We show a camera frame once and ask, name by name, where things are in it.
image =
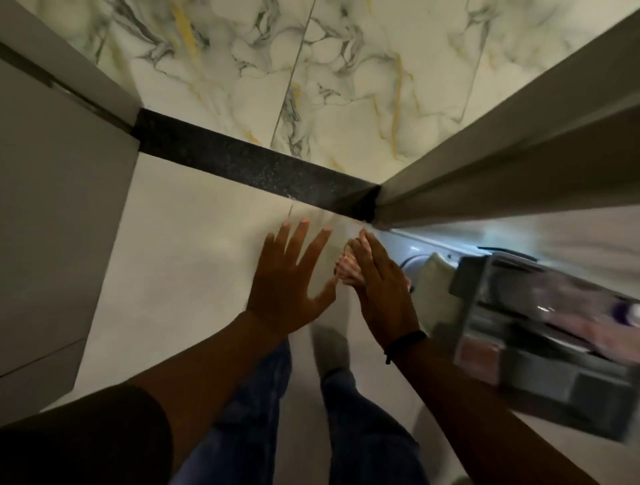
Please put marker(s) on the person's right hand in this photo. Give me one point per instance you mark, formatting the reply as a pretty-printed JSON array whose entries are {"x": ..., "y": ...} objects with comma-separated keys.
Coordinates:
[{"x": 385, "y": 300}]

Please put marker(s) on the person's left hand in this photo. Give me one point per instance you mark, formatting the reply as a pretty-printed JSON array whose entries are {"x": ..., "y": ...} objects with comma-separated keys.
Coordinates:
[{"x": 282, "y": 287}]

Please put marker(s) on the person's left little finger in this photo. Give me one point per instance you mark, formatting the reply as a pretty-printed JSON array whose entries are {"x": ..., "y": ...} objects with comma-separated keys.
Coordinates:
[{"x": 267, "y": 252}]

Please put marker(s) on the person's left thumb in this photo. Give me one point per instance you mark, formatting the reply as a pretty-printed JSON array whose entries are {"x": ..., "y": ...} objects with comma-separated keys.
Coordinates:
[{"x": 326, "y": 295}]

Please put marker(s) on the person's left middle finger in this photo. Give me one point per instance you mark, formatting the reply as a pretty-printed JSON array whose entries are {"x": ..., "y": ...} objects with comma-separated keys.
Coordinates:
[{"x": 299, "y": 240}]

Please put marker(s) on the person's right fingers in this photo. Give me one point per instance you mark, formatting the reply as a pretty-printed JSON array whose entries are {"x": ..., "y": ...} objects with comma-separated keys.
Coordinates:
[{"x": 369, "y": 255}]

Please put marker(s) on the pink cloth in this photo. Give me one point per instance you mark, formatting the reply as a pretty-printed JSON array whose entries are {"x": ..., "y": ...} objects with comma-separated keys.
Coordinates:
[{"x": 346, "y": 270}]

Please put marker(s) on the person's right forearm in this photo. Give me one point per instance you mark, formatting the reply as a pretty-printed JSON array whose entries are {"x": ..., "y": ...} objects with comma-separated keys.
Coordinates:
[{"x": 470, "y": 414}]

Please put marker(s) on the person's left forearm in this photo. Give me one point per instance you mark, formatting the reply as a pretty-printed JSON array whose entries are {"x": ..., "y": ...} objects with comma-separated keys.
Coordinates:
[{"x": 220, "y": 369}]

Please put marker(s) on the white appliance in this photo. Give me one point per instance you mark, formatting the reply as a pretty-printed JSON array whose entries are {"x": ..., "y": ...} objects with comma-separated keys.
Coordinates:
[{"x": 417, "y": 252}]

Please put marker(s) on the grey slipper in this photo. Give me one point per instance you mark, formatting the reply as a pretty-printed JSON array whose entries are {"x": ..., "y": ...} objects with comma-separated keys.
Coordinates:
[{"x": 330, "y": 345}]

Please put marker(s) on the black stone door threshold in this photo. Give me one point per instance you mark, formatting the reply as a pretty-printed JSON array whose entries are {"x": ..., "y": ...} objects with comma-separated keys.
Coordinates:
[{"x": 250, "y": 165}]

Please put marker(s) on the black wristband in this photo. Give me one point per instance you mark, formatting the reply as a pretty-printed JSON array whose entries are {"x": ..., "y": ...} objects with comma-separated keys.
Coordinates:
[{"x": 406, "y": 341}]

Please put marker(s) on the blue jeans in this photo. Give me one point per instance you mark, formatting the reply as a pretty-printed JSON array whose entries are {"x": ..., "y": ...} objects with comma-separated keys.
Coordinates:
[{"x": 370, "y": 439}]

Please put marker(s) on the grey door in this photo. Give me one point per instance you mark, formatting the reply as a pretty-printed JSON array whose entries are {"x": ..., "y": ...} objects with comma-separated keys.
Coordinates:
[{"x": 525, "y": 150}]

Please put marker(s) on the grey storage organizer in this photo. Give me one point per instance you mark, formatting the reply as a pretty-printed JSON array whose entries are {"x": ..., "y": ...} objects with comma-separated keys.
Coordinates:
[{"x": 545, "y": 344}]

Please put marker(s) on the grey cabinet panel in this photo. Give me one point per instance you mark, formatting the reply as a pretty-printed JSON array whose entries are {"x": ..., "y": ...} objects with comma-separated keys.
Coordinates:
[{"x": 55, "y": 225}]

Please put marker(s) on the black shirt sleeve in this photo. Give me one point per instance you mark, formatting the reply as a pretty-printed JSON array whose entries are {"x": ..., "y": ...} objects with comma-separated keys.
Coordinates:
[{"x": 85, "y": 442}]

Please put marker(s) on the grey door frame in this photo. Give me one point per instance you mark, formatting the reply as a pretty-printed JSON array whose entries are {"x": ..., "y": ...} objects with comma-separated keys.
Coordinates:
[{"x": 60, "y": 60}]

